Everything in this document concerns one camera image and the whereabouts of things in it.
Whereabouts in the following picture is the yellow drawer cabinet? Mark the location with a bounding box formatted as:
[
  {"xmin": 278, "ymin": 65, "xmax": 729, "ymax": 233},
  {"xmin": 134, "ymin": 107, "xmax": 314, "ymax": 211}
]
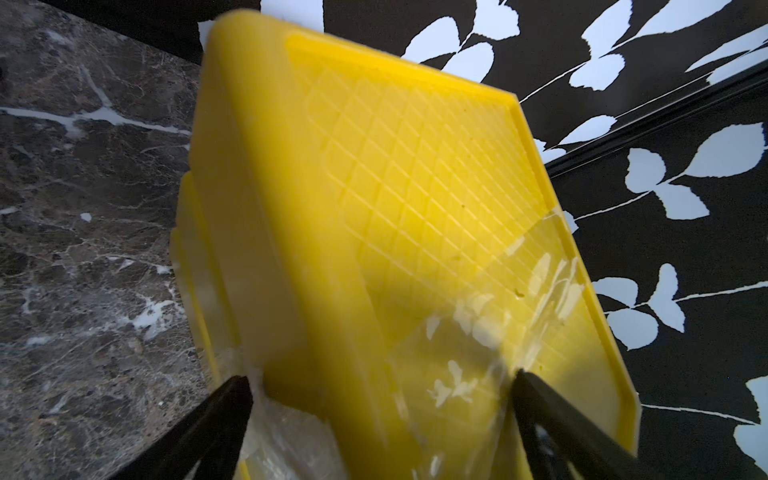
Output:
[{"xmin": 170, "ymin": 10, "xmax": 640, "ymax": 479}]

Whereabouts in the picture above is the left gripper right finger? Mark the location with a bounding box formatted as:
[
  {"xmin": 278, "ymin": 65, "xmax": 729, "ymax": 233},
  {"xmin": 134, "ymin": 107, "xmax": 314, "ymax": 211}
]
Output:
[{"xmin": 511, "ymin": 370, "xmax": 662, "ymax": 480}]

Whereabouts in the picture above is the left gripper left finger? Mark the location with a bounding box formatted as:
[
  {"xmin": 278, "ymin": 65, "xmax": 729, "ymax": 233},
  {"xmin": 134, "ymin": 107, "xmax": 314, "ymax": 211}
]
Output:
[{"xmin": 113, "ymin": 375, "xmax": 253, "ymax": 479}]

